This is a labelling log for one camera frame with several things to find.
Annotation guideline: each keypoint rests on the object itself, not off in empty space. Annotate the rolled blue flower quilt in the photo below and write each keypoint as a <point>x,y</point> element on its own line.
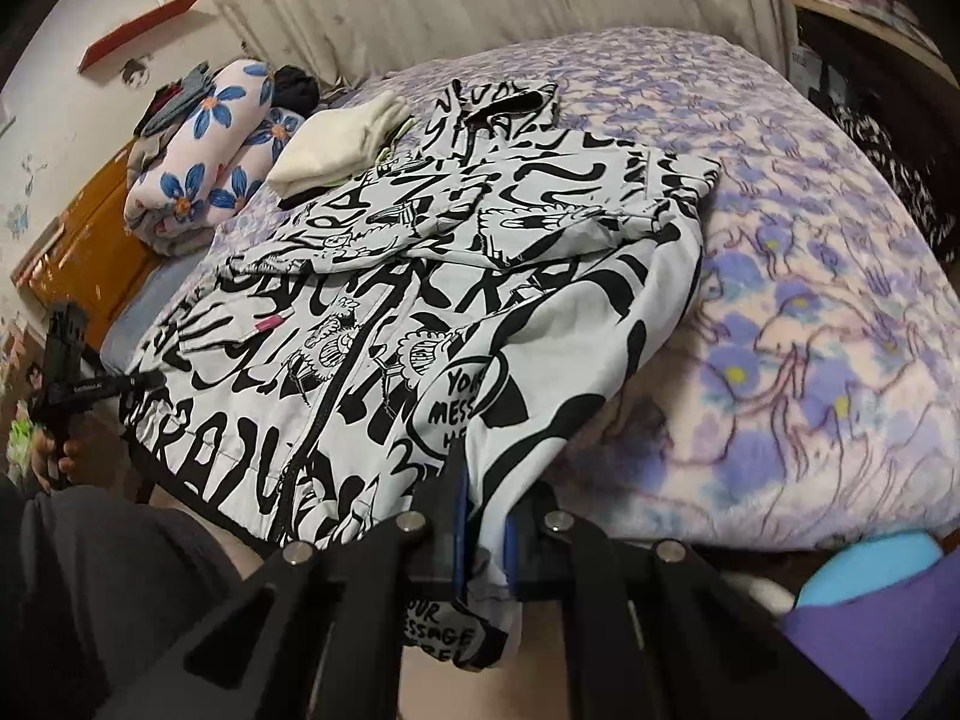
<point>202,157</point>

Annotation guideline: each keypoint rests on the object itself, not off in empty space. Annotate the round face wall sticker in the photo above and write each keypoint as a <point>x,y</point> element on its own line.
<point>135,73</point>

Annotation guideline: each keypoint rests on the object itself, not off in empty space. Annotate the person's leg in dark pants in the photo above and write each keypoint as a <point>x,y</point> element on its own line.
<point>90,600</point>

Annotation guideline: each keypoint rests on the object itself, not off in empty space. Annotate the white curtain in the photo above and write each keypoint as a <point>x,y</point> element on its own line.
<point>487,0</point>

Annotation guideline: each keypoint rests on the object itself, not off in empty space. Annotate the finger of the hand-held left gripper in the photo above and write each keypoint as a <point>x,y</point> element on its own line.
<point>135,380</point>

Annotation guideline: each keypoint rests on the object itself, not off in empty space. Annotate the purple floral blanket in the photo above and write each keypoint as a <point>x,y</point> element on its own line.
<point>787,277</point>

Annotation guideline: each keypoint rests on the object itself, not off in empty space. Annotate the orange wooden cabinet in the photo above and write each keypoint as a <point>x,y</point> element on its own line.
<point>82,240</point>

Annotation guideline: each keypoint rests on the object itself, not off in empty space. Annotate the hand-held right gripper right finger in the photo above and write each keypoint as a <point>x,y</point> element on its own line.
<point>514,551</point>

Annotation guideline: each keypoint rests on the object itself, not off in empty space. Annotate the grey clothes pile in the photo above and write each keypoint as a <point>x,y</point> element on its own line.
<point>176,101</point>

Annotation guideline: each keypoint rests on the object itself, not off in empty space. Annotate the red wall shelf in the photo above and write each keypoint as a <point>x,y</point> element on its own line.
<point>142,30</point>

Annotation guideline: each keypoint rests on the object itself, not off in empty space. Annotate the person's left hand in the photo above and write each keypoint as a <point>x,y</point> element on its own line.
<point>66,461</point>

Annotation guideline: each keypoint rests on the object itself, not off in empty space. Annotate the black white patterned cloth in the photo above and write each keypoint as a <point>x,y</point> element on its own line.
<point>900,172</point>

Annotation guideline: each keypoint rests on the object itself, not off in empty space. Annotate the purple cloth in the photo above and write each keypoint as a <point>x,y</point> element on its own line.
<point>885,660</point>

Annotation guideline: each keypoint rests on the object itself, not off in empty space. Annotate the white black printed jacket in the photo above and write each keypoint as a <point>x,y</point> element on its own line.
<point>375,277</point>

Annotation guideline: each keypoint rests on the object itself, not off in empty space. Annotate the wooden shelf unit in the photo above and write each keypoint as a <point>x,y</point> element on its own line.
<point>862,30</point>

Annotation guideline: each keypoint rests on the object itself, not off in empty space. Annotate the cyan cushion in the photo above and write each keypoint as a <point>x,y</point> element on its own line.
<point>870,566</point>

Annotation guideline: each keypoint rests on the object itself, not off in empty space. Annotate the folded cream cloth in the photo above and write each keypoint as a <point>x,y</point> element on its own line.
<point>330,142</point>

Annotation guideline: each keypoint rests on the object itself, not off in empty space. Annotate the black cloth bundle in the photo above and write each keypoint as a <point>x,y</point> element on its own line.
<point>296,90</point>

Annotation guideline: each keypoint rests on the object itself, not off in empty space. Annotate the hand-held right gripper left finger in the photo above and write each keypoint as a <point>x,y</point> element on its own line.
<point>459,540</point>

